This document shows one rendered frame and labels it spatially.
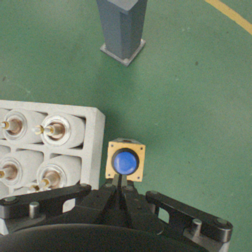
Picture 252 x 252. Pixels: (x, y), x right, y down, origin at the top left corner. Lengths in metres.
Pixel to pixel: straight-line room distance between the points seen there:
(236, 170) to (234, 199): 0.14
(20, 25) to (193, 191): 1.15
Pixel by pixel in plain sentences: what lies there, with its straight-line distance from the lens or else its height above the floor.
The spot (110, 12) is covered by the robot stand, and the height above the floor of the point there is 0.25.
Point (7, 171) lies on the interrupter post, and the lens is 0.44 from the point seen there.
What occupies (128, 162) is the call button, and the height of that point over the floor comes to 0.33.
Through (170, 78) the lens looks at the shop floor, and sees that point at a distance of 0.66.
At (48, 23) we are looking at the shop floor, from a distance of 0.88.
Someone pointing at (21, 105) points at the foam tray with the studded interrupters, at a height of 0.18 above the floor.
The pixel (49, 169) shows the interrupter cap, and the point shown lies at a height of 0.25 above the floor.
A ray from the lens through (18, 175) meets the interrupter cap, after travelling 0.44.
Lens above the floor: 0.58
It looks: 87 degrees down
